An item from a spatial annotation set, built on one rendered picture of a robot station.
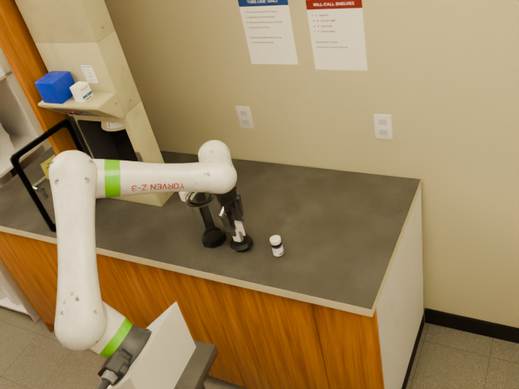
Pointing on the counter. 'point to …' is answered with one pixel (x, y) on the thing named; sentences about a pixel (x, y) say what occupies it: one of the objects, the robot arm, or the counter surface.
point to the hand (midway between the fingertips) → (237, 231)
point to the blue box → (55, 86)
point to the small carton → (81, 92)
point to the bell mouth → (112, 126)
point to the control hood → (110, 100)
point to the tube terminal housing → (133, 102)
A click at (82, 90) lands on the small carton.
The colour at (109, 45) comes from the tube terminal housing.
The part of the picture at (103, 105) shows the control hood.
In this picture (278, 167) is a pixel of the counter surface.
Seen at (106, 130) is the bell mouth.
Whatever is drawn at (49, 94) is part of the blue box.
